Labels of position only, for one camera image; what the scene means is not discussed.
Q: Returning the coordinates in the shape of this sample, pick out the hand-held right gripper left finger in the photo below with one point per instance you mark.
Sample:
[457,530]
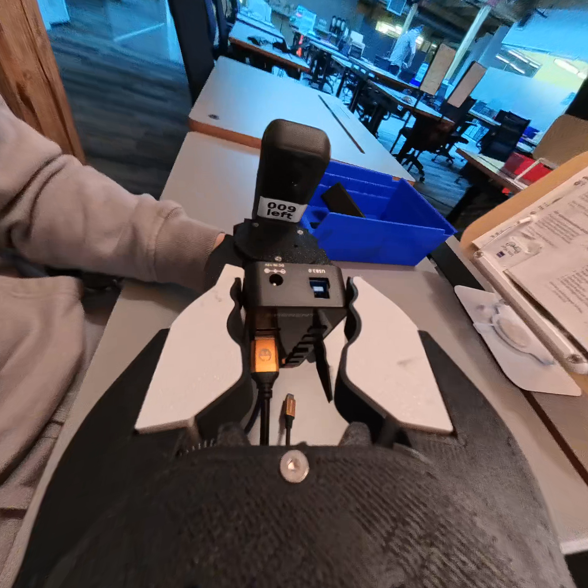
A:
[197,367]

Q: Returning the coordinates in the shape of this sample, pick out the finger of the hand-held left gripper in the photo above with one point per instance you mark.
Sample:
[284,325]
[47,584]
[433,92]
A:
[324,363]

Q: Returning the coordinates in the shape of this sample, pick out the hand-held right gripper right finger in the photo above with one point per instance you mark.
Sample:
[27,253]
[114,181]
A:
[395,367]

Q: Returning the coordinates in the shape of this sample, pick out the black silver-rimmed USB hub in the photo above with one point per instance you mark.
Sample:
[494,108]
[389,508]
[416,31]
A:
[342,200]

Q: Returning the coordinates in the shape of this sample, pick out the blue plastic bin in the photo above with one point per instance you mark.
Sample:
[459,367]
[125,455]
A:
[390,234]

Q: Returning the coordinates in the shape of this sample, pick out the person's left forearm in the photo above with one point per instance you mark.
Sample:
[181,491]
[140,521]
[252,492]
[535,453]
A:
[115,220]

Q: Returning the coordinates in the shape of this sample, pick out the white desk orange edge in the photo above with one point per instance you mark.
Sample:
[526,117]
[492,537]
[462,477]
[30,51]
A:
[257,101]

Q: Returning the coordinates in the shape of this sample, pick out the wooden table black legs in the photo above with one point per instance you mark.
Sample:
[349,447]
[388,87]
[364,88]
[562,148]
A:
[266,50]
[399,94]
[482,165]

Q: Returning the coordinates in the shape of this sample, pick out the black office chair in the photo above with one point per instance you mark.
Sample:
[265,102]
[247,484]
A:
[193,41]
[505,133]
[432,133]

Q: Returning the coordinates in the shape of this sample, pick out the person's grey hoodie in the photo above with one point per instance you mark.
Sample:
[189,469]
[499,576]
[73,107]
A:
[36,344]

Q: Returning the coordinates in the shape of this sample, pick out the small white wipe packet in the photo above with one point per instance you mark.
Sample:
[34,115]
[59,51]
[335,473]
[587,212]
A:
[517,250]

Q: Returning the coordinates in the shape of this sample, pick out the printed instruction sheet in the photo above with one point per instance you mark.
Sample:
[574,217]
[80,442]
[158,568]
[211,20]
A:
[560,257]

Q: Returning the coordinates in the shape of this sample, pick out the wooden document stand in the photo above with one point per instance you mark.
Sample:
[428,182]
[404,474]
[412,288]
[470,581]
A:
[528,197]

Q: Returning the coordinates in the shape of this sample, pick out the red box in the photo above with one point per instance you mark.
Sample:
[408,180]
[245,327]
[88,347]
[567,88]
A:
[523,167]

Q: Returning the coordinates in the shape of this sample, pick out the beige plywood chair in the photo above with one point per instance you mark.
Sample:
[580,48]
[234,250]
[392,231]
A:
[560,138]

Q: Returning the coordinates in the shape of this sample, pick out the wooden pillar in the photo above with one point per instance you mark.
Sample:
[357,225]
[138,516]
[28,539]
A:
[32,69]

